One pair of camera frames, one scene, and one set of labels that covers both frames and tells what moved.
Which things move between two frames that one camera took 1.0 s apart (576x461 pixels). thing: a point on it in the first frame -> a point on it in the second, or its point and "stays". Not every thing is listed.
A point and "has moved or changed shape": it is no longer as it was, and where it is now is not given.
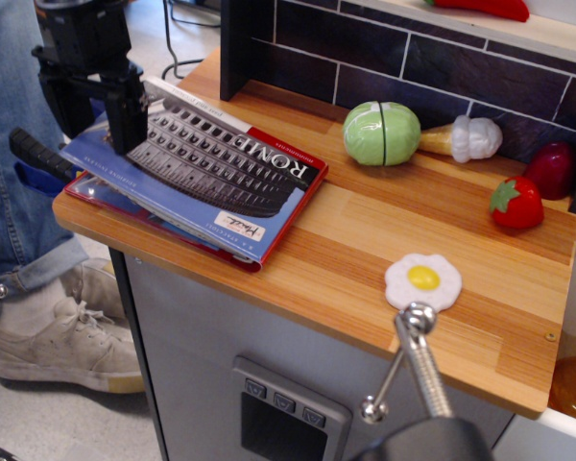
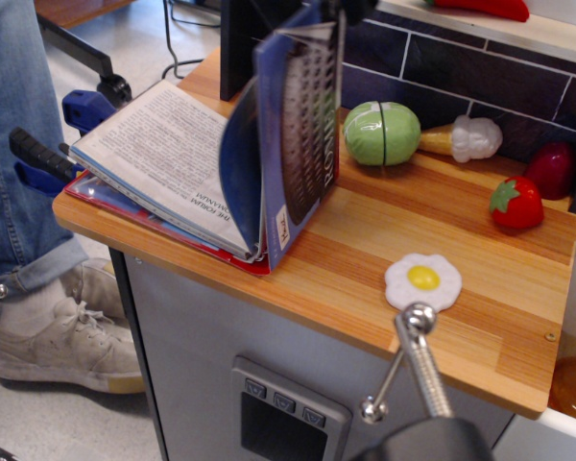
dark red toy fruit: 554,167 stays
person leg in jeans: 25,234 stays
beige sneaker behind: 94,282 stays
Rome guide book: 205,181 has moved or changed shape
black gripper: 88,42 -> 355,10
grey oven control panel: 276,417 stays
